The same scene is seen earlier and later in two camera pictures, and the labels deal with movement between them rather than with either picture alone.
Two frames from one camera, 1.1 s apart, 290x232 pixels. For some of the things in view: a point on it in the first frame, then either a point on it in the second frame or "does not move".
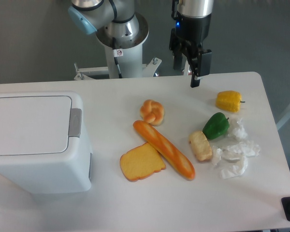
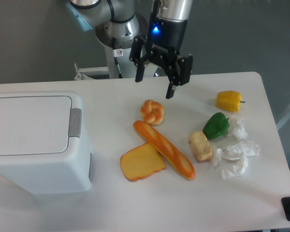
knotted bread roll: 152,112 does not move
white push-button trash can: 36,143 does not move
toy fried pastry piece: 200,145 does not move
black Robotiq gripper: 190,35 to 165,41
